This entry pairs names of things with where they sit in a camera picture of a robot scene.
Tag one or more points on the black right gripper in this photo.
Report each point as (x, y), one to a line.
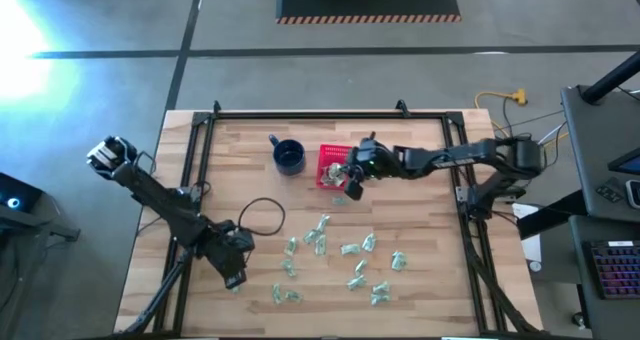
(375, 160)

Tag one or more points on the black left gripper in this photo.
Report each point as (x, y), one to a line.
(225, 250)

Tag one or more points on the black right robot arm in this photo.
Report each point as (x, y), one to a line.
(465, 155)

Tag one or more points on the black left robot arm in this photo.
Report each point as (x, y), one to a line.
(150, 195)

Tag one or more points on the red plastic basket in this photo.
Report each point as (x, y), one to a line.
(330, 152)

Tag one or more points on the dark blue mug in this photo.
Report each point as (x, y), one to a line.
(290, 157)

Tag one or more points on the black hazard-striped floor mat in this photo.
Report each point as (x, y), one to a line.
(367, 0)

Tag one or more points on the black desk leg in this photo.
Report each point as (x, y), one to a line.
(550, 215)

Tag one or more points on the black device with blue light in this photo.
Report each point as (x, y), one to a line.
(20, 195)

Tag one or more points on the dark grey desk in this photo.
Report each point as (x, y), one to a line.
(582, 280)
(590, 145)

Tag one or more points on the small black pad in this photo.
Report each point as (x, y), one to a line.
(609, 190)

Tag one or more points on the black pole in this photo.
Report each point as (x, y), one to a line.
(610, 80)

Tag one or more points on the tablet screen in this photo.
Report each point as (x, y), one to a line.
(630, 164)

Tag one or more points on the black phone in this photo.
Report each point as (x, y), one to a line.
(635, 194)

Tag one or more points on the backlit black keyboard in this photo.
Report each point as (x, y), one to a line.
(617, 270)

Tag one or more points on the black aluminium table frame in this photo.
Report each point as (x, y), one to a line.
(325, 115)

